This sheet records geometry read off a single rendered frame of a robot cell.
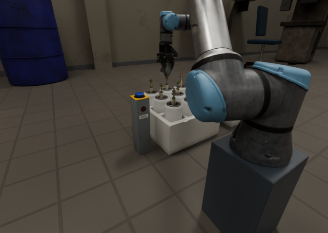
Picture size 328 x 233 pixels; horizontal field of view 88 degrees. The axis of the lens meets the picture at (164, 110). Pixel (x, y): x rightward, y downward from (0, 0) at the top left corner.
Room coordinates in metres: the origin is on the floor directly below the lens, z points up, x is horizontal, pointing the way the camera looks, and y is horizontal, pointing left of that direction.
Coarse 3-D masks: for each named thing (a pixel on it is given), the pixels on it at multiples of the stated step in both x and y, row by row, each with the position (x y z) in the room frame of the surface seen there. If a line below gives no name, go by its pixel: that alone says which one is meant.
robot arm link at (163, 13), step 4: (164, 12) 1.04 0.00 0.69; (168, 12) 1.04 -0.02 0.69; (172, 12) 1.06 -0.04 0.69; (160, 16) 1.05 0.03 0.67; (160, 20) 1.05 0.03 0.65; (160, 24) 1.05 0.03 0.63; (160, 28) 1.06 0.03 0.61; (160, 32) 1.06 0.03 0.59; (164, 32) 1.04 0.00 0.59; (168, 32) 1.04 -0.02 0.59; (172, 32) 1.06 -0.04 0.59
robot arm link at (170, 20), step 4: (164, 16) 0.98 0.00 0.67; (168, 16) 0.92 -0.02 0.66; (172, 16) 0.92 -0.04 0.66; (176, 16) 0.92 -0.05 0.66; (180, 16) 0.95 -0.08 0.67; (184, 16) 0.96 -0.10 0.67; (164, 20) 0.92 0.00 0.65; (168, 20) 0.92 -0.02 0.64; (172, 20) 0.92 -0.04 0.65; (176, 20) 0.92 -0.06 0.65; (180, 20) 0.94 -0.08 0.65; (184, 20) 0.95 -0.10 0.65; (164, 24) 0.93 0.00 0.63; (168, 24) 0.92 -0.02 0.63; (172, 24) 0.92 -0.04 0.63; (176, 24) 0.92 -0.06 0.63; (180, 24) 0.95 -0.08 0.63; (184, 24) 0.95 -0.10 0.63; (164, 28) 0.99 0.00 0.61; (168, 28) 0.92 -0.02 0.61; (172, 28) 0.92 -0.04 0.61; (176, 28) 0.94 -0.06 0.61; (180, 28) 0.96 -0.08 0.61; (184, 28) 0.96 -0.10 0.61
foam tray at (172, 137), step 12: (156, 120) 0.82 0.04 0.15; (180, 120) 0.77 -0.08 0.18; (192, 120) 0.80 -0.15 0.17; (156, 132) 0.82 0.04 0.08; (168, 132) 0.72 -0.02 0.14; (180, 132) 0.75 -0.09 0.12; (192, 132) 0.80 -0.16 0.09; (204, 132) 0.86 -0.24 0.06; (216, 132) 0.92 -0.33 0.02; (168, 144) 0.72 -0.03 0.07; (180, 144) 0.77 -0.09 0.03; (192, 144) 0.81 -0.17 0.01
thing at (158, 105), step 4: (156, 100) 0.88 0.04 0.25; (160, 100) 0.88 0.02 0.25; (164, 100) 0.88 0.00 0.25; (168, 100) 0.90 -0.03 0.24; (156, 104) 0.88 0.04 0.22; (160, 104) 0.87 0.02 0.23; (164, 104) 0.88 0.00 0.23; (156, 108) 0.88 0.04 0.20; (160, 108) 0.87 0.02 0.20; (156, 112) 0.88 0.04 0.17; (160, 112) 0.87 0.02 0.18
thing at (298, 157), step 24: (216, 144) 0.40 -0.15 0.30; (216, 168) 0.39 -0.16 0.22; (240, 168) 0.33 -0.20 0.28; (264, 168) 0.31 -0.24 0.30; (288, 168) 0.31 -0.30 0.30; (216, 192) 0.38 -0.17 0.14; (240, 192) 0.32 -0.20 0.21; (264, 192) 0.27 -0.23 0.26; (288, 192) 0.34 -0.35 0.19; (216, 216) 0.36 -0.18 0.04; (240, 216) 0.30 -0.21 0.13; (264, 216) 0.28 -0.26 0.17
